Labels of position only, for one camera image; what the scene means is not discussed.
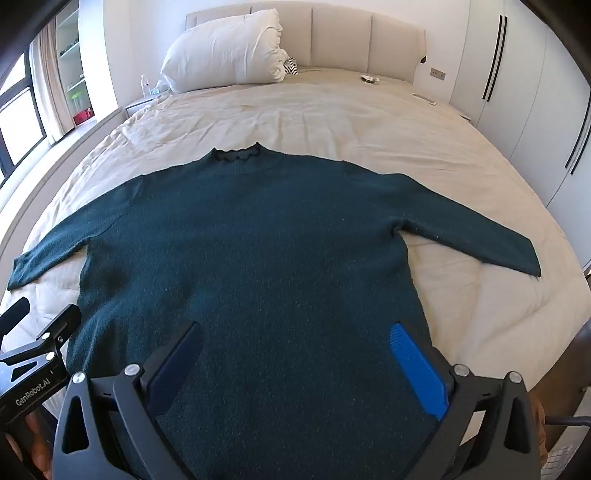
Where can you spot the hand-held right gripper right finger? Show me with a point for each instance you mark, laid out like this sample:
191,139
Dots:
418,374

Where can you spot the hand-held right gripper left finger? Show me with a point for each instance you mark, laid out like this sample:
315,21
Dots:
178,364

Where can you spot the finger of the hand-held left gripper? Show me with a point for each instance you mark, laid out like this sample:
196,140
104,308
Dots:
64,321
13,314

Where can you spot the dark green towel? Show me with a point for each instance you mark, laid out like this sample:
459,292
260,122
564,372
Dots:
258,258

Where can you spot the person's left hand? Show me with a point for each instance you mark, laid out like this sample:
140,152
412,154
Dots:
39,443

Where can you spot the window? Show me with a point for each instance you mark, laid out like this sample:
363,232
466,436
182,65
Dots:
16,120

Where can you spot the red box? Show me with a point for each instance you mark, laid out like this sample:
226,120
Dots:
83,116

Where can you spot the beige curtain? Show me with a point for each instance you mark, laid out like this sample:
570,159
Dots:
51,92

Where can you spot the white nightstand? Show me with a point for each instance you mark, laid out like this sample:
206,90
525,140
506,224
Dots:
138,107

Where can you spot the clear bottle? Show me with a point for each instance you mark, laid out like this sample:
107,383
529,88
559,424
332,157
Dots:
145,86

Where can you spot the bed with beige cover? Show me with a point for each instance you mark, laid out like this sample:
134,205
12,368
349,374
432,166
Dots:
323,120

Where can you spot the flat white device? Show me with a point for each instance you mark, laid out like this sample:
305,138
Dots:
425,99

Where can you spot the white wardrobe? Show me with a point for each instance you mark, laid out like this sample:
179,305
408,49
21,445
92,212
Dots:
531,106

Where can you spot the small white item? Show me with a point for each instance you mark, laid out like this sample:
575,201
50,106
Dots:
370,79

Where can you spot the white pillow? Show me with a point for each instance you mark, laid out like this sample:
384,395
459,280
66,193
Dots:
221,50

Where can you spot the black and white striped cloth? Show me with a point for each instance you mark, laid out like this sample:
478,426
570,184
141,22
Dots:
291,67

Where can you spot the beige padded headboard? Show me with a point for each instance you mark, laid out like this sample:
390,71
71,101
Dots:
341,37

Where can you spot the white wall shelf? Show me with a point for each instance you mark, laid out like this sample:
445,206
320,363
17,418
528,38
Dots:
74,55

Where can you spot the wall socket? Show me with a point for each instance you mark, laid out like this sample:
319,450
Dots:
438,74

